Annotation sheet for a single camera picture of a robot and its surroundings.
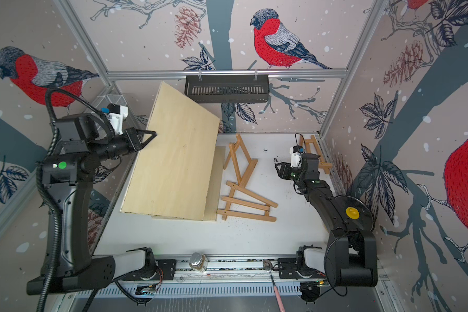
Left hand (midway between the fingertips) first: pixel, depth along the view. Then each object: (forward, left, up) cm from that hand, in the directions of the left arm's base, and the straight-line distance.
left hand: (156, 129), depth 60 cm
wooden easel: (+28, -69, -43) cm, 86 cm away
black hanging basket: (+49, -19, -17) cm, 56 cm away
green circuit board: (-38, +9, -46) cm, 61 cm away
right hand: (+8, -45, -29) cm, 54 cm away
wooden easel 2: (+17, -29, -43) cm, 55 cm away
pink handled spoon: (-30, -37, -46) cm, 67 cm away
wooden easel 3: (-7, -27, -46) cm, 54 cm away
